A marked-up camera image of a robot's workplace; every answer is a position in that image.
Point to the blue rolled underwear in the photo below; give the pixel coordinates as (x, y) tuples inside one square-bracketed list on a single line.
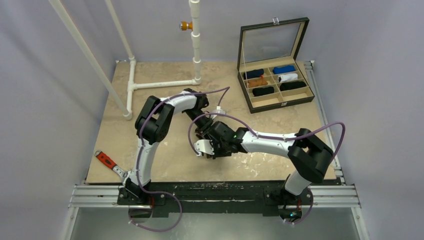
[(283, 69)]

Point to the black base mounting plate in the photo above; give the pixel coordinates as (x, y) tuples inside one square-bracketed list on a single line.
[(265, 197)]

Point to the black rolled underwear right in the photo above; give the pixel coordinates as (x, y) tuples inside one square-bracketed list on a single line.
[(286, 86)]

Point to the red handled clamp tool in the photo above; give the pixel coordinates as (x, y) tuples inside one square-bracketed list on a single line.
[(108, 162)]

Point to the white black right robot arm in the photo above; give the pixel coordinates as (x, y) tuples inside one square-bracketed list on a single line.
[(310, 156)]

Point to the brown rolled underwear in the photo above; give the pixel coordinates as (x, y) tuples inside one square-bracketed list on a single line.
[(256, 82)]

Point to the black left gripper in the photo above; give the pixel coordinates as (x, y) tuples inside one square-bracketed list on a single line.
[(206, 125)]

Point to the beige compartment organizer box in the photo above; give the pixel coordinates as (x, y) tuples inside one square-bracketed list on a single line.
[(269, 45)]

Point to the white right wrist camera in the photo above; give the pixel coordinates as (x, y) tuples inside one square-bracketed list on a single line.
[(209, 148)]

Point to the dark grey boxer underwear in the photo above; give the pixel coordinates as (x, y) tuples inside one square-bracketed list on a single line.
[(199, 135)]

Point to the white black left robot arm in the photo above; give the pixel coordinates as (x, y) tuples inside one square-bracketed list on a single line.
[(152, 126)]

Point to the white pvc pipe frame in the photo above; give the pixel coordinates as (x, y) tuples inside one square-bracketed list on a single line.
[(126, 108)]

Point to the white rolled underwear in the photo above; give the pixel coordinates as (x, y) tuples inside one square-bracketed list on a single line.
[(287, 77)]

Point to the orange knob on pipe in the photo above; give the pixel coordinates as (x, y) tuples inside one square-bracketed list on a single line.
[(186, 26)]

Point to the navy rolled underwear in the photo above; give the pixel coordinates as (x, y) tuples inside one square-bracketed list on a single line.
[(257, 73)]

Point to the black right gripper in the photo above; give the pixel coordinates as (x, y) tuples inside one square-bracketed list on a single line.
[(216, 153)]

